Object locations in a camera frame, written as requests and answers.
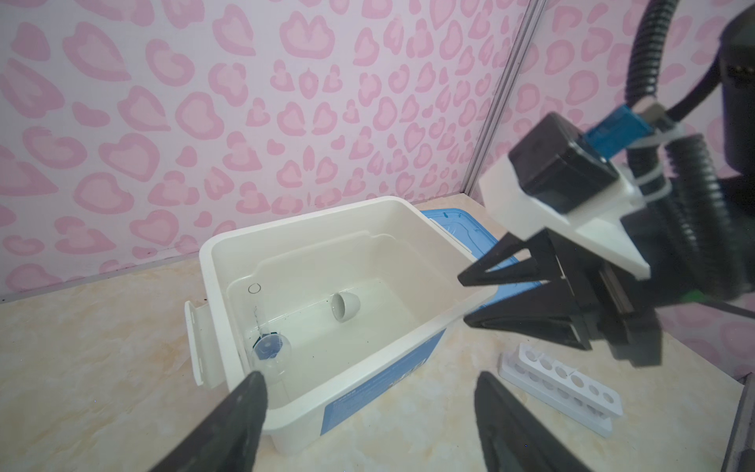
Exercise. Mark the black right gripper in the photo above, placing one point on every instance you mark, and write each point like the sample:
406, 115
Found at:
586, 298

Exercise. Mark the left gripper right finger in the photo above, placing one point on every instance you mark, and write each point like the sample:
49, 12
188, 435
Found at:
512, 439

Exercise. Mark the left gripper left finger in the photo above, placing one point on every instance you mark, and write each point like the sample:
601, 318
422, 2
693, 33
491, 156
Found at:
228, 439

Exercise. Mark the small clear watch glass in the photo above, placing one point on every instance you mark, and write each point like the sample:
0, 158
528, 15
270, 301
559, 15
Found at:
271, 355

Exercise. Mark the small cylinder blue hexagonal base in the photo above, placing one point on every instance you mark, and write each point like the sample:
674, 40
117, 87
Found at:
256, 291

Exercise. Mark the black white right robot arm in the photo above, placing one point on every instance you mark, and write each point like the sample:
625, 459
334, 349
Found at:
651, 207

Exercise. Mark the white test tube rack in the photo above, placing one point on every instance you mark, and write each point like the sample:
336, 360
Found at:
562, 387

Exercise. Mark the blue plastic bin lid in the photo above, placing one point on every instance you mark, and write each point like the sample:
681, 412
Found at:
478, 240

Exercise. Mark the white plastic storage bin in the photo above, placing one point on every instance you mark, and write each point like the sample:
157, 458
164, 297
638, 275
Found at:
402, 265

